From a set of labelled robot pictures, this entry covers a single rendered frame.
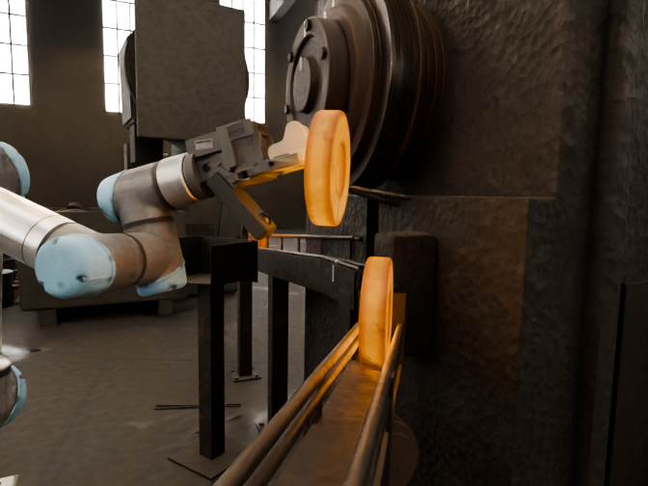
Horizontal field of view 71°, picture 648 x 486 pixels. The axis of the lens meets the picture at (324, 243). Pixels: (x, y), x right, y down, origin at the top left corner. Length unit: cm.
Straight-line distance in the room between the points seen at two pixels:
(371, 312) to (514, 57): 52
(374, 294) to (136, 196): 37
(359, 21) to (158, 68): 277
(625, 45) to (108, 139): 1062
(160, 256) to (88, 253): 13
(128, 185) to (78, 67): 1063
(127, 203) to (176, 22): 312
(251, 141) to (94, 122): 1050
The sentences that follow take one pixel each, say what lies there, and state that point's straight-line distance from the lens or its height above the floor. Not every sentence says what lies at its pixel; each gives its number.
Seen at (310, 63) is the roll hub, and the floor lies 115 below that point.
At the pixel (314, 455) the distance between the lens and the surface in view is 41.
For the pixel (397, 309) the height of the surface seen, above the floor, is 70.
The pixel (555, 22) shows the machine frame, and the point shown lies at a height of 113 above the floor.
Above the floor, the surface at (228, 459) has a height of 1.
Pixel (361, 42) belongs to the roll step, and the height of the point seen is 117.
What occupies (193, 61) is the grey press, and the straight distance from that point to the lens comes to 374.
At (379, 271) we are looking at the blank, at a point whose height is 77.
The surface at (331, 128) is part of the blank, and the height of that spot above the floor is 95.
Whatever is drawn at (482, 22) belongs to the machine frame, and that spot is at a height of 119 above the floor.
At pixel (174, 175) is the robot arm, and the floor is 89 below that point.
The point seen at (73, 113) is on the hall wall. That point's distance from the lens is 1117.
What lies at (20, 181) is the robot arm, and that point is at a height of 88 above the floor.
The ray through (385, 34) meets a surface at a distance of 95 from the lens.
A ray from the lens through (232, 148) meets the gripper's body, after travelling 65.
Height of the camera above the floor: 87
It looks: 6 degrees down
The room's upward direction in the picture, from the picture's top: 1 degrees clockwise
